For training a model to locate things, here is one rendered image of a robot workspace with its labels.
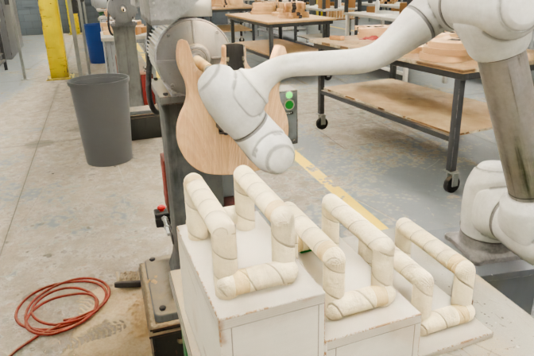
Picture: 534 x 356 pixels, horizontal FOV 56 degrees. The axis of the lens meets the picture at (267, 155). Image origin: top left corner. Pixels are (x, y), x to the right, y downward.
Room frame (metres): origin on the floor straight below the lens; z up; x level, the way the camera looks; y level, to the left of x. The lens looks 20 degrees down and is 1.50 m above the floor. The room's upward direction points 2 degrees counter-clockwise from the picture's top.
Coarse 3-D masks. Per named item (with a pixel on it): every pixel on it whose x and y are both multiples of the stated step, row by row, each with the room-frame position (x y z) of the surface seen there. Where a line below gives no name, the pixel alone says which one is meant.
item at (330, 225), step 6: (324, 210) 0.80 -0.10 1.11; (324, 216) 0.80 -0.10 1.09; (330, 216) 0.79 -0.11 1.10; (324, 222) 0.80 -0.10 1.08; (330, 222) 0.79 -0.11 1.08; (336, 222) 0.80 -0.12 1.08; (324, 228) 0.80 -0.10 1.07; (330, 228) 0.79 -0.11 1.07; (336, 228) 0.80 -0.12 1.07; (330, 234) 0.79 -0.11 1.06; (336, 234) 0.80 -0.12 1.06; (336, 240) 0.80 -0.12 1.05
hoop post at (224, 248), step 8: (216, 240) 0.55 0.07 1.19; (224, 240) 0.55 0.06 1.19; (232, 240) 0.56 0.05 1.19; (216, 248) 0.56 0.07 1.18; (224, 248) 0.55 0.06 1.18; (232, 248) 0.56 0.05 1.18; (216, 256) 0.56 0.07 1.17; (224, 256) 0.55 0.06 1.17; (232, 256) 0.56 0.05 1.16; (216, 264) 0.56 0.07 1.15; (224, 264) 0.55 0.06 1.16; (232, 264) 0.56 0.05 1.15; (216, 272) 0.56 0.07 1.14; (224, 272) 0.55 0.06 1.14; (232, 272) 0.56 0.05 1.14; (216, 280) 0.56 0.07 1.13; (216, 288) 0.56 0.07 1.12; (216, 296) 0.56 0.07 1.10; (224, 296) 0.55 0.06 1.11; (232, 296) 0.55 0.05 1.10
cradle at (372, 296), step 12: (360, 288) 0.63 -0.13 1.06; (372, 288) 0.63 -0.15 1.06; (384, 288) 0.63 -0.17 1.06; (336, 300) 0.61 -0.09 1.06; (348, 300) 0.61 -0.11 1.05; (360, 300) 0.61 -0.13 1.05; (372, 300) 0.62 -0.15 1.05; (384, 300) 0.62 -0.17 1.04; (336, 312) 0.60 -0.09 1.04; (348, 312) 0.60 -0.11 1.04
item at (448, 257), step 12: (408, 228) 0.83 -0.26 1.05; (420, 228) 0.82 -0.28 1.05; (420, 240) 0.79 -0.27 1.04; (432, 240) 0.78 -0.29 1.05; (432, 252) 0.76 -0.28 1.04; (444, 252) 0.74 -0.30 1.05; (456, 252) 0.74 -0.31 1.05; (444, 264) 0.73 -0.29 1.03; (456, 264) 0.71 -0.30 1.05; (468, 264) 0.70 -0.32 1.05
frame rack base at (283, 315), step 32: (256, 224) 0.76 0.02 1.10; (192, 256) 0.66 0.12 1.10; (256, 256) 0.66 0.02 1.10; (192, 288) 0.66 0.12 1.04; (288, 288) 0.57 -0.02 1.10; (320, 288) 0.57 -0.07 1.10; (192, 320) 0.69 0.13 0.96; (224, 320) 0.51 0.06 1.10; (256, 320) 0.53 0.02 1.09; (288, 320) 0.54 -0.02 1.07; (320, 320) 0.56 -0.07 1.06; (224, 352) 0.51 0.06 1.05; (256, 352) 0.53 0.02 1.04; (288, 352) 0.54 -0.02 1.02; (320, 352) 0.56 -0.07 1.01
